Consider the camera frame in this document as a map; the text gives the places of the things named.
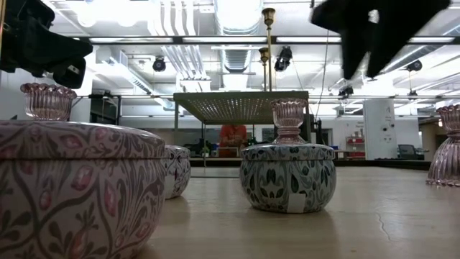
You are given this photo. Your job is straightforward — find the white pillar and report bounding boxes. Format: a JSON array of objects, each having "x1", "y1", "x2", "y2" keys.
[{"x1": 362, "y1": 99, "x2": 398, "y2": 161}]

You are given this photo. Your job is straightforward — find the black office chair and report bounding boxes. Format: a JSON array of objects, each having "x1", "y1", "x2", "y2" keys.
[{"x1": 397, "y1": 143, "x2": 418, "y2": 161}]

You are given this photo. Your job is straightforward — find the tall gold candlestick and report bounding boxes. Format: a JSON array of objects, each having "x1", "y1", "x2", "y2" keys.
[
  {"x1": 259, "y1": 46, "x2": 270, "y2": 91},
  {"x1": 261, "y1": 6, "x2": 277, "y2": 91}
]

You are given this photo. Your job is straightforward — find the black background rack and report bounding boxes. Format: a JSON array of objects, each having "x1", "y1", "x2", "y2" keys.
[{"x1": 88, "y1": 94, "x2": 122, "y2": 126}]

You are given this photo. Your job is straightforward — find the green floral candle tin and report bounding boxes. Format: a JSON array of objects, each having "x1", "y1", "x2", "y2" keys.
[{"x1": 239, "y1": 142, "x2": 338, "y2": 214}]

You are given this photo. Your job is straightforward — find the silver ceiling air duct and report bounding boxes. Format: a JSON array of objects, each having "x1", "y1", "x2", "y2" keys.
[{"x1": 214, "y1": 0, "x2": 264, "y2": 35}]

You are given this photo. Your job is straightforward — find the purple floral candle tin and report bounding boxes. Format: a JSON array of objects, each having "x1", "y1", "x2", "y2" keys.
[{"x1": 163, "y1": 145, "x2": 192, "y2": 200}]

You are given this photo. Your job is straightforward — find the long ceiling light strip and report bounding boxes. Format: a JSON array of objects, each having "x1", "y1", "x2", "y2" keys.
[{"x1": 71, "y1": 35, "x2": 460, "y2": 45}]

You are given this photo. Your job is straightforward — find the pink floral candle tin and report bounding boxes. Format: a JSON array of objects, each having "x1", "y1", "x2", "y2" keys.
[{"x1": 0, "y1": 119, "x2": 167, "y2": 259}]

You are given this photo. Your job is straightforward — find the black aluminium table frame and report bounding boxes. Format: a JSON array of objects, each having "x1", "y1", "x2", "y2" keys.
[{"x1": 189, "y1": 158, "x2": 432, "y2": 171}]

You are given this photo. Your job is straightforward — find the pink ribbed glass candle holder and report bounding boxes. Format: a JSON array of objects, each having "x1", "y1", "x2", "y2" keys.
[
  {"x1": 270, "y1": 98, "x2": 309, "y2": 145},
  {"x1": 425, "y1": 104, "x2": 460, "y2": 188},
  {"x1": 20, "y1": 82, "x2": 78, "y2": 122}
]

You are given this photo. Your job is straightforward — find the red storage shelf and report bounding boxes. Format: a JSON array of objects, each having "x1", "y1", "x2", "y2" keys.
[{"x1": 345, "y1": 135, "x2": 367, "y2": 159}]

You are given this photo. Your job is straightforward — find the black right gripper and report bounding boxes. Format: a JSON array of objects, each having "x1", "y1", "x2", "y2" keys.
[{"x1": 310, "y1": 0, "x2": 452, "y2": 81}]

